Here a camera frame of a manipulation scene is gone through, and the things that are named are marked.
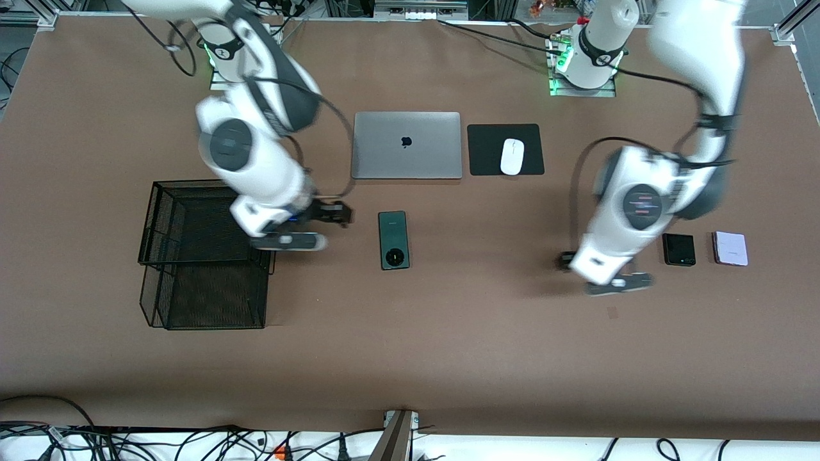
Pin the green smartphone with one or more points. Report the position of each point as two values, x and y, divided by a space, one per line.
392 230

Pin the black flip phone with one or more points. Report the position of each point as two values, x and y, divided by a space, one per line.
679 250

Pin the pale lilac Huawei flip phone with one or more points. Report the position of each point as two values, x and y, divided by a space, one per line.
730 248

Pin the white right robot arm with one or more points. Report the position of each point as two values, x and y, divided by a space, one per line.
256 173

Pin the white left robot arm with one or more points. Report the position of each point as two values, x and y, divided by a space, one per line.
615 243

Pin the silver closed laptop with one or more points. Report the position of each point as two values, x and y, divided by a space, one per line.
384 153

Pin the white computer mouse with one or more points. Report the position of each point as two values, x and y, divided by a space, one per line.
512 157

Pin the black mouse pad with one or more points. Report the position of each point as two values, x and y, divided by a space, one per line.
487 150

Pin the white power strip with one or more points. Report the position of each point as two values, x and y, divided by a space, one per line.
419 14

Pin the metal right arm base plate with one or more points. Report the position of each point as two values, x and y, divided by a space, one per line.
215 83

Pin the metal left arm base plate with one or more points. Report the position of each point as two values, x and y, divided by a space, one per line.
607 93

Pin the grey metal camera post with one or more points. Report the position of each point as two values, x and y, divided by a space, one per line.
396 442

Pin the aluminium frame corner bracket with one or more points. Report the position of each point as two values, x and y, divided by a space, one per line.
783 33
48 20

